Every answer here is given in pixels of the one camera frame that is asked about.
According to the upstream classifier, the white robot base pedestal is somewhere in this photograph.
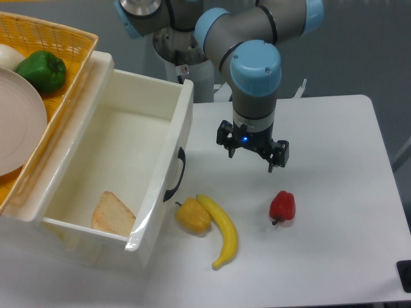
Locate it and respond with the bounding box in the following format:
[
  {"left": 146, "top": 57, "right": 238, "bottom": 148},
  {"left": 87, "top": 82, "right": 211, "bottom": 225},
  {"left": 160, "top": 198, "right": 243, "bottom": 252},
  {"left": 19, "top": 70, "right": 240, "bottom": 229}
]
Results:
[{"left": 153, "top": 27, "right": 232, "bottom": 103}]

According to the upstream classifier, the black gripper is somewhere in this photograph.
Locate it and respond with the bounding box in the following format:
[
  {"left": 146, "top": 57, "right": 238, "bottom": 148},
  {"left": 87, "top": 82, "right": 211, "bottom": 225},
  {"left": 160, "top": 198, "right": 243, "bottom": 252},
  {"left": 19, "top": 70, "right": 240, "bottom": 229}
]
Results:
[{"left": 216, "top": 120, "right": 289, "bottom": 173}]

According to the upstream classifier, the bread slice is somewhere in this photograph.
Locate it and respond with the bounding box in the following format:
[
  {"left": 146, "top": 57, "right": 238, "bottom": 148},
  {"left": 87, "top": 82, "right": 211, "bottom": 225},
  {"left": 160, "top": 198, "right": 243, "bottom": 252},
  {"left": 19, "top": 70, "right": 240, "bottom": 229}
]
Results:
[{"left": 91, "top": 191, "right": 136, "bottom": 237}]

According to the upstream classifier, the green bell pepper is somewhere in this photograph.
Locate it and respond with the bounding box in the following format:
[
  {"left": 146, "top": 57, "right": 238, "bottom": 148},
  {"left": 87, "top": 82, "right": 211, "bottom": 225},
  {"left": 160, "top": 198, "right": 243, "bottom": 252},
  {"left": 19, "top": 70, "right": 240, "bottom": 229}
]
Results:
[{"left": 15, "top": 51, "right": 66, "bottom": 94}]

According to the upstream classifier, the beige round plate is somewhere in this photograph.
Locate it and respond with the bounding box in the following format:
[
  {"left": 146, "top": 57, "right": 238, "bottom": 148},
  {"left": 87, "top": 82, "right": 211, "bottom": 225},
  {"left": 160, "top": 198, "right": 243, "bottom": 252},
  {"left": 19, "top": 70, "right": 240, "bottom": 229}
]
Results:
[{"left": 1, "top": 68, "right": 48, "bottom": 175}]

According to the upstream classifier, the white drawer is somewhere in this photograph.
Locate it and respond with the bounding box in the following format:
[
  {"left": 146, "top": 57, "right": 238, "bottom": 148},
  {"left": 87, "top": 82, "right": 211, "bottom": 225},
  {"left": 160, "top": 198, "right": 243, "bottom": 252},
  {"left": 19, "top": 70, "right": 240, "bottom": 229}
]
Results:
[{"left": 38, "top": 68, "right": 195, "bottom": 261}]

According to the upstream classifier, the yellow banana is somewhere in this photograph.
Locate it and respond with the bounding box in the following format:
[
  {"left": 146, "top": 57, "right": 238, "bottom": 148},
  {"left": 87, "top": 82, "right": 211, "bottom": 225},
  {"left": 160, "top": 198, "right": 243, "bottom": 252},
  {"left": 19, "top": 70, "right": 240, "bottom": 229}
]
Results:
[{"left": 196, "top": 194, "right": 238, "bottom": 270}]

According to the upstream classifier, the white onion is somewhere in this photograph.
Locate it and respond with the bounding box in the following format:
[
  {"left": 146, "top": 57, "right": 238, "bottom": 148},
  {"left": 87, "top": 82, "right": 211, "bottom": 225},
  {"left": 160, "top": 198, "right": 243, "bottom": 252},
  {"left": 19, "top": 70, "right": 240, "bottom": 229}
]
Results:
[{"left": 0, "top": 44, "right": 25, "bottom": 71}]

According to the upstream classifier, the yellow woven basket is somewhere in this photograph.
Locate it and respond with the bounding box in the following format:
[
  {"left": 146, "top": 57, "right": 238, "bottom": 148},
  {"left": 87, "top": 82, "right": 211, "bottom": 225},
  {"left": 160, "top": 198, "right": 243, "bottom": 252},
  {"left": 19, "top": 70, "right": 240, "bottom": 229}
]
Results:
[{"left": 1, "top": 12, "right": 98, "bottom": 211}]

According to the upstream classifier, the red bell pepper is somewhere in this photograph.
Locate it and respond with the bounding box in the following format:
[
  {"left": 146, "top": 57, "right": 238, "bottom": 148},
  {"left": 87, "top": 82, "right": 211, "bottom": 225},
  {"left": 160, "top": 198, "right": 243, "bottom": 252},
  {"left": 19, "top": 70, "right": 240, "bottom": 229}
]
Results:
[{"left": 269, "top": 191, "right": 296, "bottom": 225}]

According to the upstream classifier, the white drawer cabinet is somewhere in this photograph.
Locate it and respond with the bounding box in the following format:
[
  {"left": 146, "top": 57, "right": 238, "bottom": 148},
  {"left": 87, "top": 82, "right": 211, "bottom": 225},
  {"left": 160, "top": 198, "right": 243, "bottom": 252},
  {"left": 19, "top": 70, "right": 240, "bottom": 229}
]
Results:
[{"left": 1, "top": 52, "right": 146, "bottom": 268}]

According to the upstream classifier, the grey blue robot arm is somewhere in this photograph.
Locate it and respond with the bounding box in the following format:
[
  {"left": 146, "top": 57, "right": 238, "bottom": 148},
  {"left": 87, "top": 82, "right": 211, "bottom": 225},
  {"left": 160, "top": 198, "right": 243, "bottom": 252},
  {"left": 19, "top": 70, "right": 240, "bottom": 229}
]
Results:
[{"left": 114, "top": 1, "right": 324, "bottom": 168}]

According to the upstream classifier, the black object at table edge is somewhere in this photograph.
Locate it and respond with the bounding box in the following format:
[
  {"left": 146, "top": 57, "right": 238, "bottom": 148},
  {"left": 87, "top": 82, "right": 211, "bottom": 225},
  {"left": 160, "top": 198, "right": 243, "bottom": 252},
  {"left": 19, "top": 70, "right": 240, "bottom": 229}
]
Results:
[{"left": 396, "top": 260, "right": 411, "bottom": 293}]

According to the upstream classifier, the yellow bell pepper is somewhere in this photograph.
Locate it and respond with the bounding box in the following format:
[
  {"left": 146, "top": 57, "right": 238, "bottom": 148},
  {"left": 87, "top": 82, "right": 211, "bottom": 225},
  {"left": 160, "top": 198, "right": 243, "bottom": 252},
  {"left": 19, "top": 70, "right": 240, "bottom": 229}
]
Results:
[{"left": 175, "top": 197, "right": 211, "bottom": 234}]

